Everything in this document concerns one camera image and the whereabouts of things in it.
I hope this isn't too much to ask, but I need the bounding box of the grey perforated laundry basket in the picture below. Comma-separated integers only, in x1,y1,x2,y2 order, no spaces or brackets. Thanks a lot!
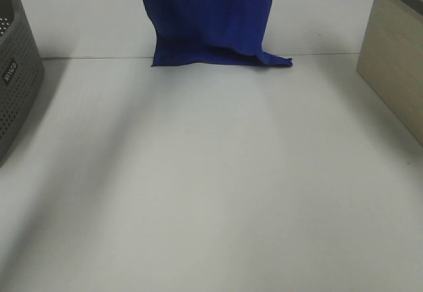
1,0,45,159

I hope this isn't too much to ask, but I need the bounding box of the blue microfibre towel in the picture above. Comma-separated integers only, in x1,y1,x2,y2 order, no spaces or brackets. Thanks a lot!
142,0,292,67

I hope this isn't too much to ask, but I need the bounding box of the beige storage box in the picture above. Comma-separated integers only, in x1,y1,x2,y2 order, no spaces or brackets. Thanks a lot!
356,0,422,141

